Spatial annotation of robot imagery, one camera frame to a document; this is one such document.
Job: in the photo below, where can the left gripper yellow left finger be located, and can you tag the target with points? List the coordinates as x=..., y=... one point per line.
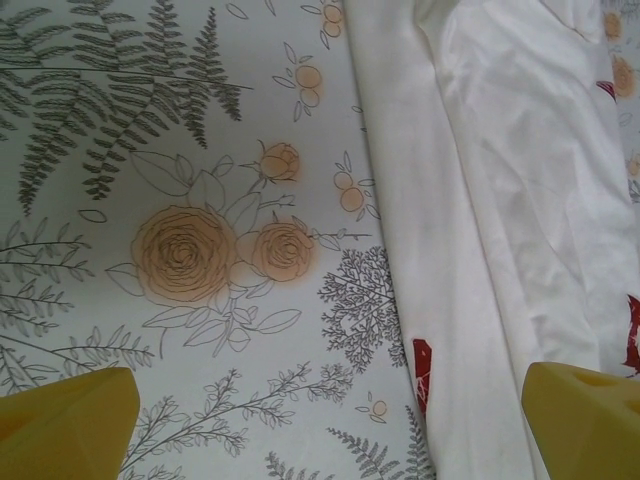
x=60, y=430

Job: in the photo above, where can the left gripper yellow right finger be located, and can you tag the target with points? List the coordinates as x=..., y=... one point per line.
x=585, y=430

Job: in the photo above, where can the white t-shirt with red print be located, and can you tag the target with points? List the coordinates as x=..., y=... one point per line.
x=500, y=200

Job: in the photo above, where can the floral table cover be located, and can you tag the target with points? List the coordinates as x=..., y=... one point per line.
x=150, y=150

